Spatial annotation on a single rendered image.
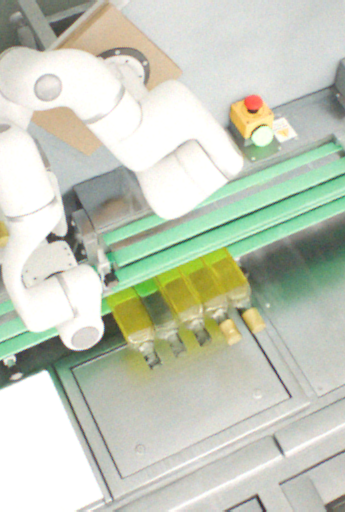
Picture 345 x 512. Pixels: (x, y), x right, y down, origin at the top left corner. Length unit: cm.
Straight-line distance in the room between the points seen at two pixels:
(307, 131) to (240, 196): 22
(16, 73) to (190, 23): 46
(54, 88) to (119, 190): 57
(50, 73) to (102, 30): 28
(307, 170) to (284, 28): 31
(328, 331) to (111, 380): 52
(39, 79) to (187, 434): 88
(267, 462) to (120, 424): 32
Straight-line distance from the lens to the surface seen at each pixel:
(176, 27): 151
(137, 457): 171
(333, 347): 187
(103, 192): 168
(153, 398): 175
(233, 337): 165
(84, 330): 133
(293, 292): 192
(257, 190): 171
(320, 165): 177
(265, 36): 166
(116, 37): 143
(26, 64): 115
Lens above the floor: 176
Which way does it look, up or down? 28 degrees down
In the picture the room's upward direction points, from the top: 150 degrees clockwise
